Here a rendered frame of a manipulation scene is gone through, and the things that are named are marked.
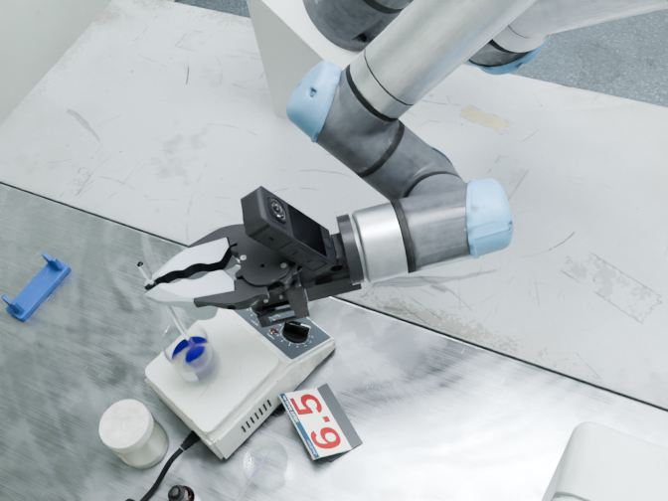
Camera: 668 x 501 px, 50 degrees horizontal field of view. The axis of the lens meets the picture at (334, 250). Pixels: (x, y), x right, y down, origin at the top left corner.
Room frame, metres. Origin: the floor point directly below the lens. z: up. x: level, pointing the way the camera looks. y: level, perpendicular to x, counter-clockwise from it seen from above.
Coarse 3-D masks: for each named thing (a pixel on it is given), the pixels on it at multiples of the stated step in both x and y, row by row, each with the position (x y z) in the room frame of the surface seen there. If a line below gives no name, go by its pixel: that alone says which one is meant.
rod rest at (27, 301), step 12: (48, 264) 0.65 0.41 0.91; (60, 264) 0.63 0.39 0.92; (36, 276) 0.63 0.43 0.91; (48, 276) 0.62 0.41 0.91; (60, 276) 0.62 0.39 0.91; (24, 288) 0.61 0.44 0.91; (36, 288) 0.61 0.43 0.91; (48, 288) 0.60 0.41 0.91; (12, 300) 0.58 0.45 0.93; (24, 300) 0.59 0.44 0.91; (36, 300) 0.59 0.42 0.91; (12, 312) 0.58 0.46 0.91; (24, 312) 0.57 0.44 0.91
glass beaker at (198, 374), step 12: (192, 324) 0.41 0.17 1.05; (168, 336) 0.40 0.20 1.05; (180, 336) 0.41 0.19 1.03; (204, 336) 0.41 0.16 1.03; (168, 348) 0.40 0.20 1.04; (168, 360) 0.37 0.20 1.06; (204, 360) 0.37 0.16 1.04; (216, 360) 0.38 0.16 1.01; (180, 372) 0.37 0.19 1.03; (192, 372) 0.36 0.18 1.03; (204, 372) 0.37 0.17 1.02; (216, 372) 0.37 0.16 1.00; (192, 384) 0.37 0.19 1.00; (204, 384) 0.36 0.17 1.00
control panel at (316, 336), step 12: (240, 312) 0.47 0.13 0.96; (252, 312) 0.47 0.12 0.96; (288, 312) 0.47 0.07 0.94; (252, 324) 0.45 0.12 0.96; (276, 324) 0.45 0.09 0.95; (312, 324) 0.45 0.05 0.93; (264, 336) 0.43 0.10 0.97; (276, 336) 0.43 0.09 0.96; (312, 336) 0.43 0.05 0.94; (324, 336) 0.43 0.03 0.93; (288, 348) 0.41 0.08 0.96; (300, 348) 0.41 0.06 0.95
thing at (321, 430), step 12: (288, 396) 0.36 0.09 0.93; (300, 396) 0.36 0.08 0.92; (312, 396) 0.36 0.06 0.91; (300, 408) 0.34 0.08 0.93; (312, 408) 0.34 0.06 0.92; (300, 420) 0.32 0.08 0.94; (312, 420) 0.32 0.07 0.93; (324, 420) 0.33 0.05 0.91; (312, 432) 0.31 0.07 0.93; (324, 432) 0.31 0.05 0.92; (336, 432) 0.31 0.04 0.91; (324, 444) 0.29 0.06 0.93; (336, 444) 0.29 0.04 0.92
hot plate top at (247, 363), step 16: (208, 320) 0.45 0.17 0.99; (224, 320) 0.45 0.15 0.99; (224, 336) 0.43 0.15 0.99; (240, 336) 0.42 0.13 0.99; (224, 352) 0.40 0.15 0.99; (240, 352) 0.40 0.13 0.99; (256, 352) 0.40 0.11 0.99; (272, 352) 0.39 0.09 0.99; (160, 368) 0.40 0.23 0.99; (224, 368) 0.38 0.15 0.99; (240, 368) 0.38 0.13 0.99; (256, 368) 0.38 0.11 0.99; (272, 368) 0.37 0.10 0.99; (160, 384) 0.38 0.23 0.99; (176, 384) 0.38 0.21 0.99; (224, 384) 0.36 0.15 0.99; (240, 384) 0.36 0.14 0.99; (256, 384) 0.36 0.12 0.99; (176, 400) 0.36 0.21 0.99; (192, 400) 0.35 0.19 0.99; (208, 400) 0.35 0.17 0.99; (224, 400) 0.35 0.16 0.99; (240, 400) 0.34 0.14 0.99; (192, 416) 0.33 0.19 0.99; (208, 416) 0.33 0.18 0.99; (224, 416) 0.33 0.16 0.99; (208, 432) 0.31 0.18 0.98
